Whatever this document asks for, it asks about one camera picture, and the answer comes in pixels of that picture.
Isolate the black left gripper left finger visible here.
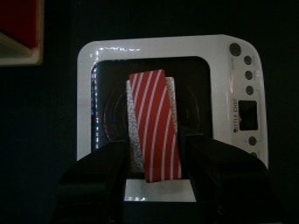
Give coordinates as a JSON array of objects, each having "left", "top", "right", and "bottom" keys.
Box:
[{"left": 50, "top": 141, "right": 131, "bottom": 224}]

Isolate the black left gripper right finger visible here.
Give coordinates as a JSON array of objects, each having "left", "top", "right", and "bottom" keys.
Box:
[{"left": 179, "top": 126, "right": 290, "bottom": 224}]

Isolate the red striped salmon sushi toy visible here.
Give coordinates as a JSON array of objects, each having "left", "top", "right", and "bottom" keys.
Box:
[{"left": 126, "top": 69, "right": 183, "bottom": 184}]

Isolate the white toy induction cooktop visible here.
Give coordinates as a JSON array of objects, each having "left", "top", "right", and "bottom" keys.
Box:
[{"left": 76, "top": 34, "right": 270, "bottom": 203}]

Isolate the red wooden toy box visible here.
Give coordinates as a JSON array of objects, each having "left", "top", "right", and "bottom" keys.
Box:
[{"left": 0, "top": 0, "right": 46, "bottom": 67}]

